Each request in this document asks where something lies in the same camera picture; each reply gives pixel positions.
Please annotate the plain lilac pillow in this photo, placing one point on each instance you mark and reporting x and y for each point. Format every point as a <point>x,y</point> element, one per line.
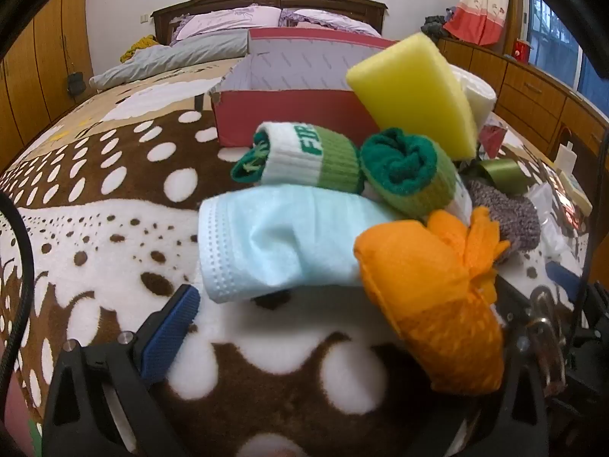
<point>228,21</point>

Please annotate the light blue face mask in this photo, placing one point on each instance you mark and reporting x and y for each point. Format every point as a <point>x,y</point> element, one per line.
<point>276,243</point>

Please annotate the white plastic bottle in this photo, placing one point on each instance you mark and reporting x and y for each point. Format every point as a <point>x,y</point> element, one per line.
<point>565,154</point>

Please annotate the red and white curtain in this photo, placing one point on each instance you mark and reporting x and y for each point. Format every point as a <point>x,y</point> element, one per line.
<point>480,14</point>

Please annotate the brown white spotted blanket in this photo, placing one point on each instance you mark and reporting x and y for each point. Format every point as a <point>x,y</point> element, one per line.
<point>119,228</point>

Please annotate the yellow sponge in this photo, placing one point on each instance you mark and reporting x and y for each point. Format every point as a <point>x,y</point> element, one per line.
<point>409,90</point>

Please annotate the white waffle towel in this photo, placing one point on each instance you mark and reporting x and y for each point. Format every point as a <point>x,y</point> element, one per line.
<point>480,95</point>

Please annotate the purple grey knitted cloth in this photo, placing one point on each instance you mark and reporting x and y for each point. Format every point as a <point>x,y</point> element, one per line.
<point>514,219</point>

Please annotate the clear plastic bag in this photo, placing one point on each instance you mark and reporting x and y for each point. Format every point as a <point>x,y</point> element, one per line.
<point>552,238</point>

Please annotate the yellow cloth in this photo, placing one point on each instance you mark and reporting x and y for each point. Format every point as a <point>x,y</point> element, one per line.
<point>138,45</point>

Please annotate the lilac pillow with ruffles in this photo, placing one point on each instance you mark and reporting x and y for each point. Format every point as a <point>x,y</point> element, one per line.
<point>328,19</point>

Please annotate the wooden wardrobe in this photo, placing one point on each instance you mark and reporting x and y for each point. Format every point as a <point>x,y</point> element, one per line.
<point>47,57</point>

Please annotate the red cardboard box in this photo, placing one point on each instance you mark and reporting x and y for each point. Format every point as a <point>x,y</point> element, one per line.
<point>285,114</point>

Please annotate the orange sock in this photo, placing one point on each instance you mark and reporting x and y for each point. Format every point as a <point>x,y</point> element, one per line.
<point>418,295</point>

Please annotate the window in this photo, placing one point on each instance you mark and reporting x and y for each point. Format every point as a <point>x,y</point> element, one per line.
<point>552,38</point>

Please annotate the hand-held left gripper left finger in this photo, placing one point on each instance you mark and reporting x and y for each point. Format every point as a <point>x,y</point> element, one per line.
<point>171,328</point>

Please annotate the metal spring clip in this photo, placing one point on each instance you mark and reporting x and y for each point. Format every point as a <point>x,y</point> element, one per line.
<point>542,333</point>

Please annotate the wooden cabinet with drawers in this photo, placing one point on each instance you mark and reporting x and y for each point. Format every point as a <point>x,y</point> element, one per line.
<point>528,85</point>

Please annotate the dark green sock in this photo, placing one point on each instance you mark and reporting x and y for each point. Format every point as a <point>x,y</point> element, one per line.
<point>404,171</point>

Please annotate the small black bag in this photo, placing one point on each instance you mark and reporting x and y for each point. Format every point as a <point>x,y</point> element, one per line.
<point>75,83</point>

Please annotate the dark clothes pile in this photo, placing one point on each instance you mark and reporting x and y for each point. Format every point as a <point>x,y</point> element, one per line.
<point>433,26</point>

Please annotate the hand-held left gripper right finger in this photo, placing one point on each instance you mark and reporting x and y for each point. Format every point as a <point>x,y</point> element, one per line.
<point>521,404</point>

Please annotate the red patterned packet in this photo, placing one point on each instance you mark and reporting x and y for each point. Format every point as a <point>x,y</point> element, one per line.
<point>492,138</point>

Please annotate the green satin ribbon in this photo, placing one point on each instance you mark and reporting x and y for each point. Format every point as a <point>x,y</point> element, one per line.
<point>504,171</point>

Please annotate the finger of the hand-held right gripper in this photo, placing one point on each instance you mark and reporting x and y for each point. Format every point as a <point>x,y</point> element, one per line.
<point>516,304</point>
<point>564,278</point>

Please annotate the grey duvet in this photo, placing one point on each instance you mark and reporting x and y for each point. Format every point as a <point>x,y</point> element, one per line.
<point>166,57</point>

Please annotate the white green sock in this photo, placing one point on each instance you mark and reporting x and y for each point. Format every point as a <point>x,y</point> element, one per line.
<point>295,157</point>

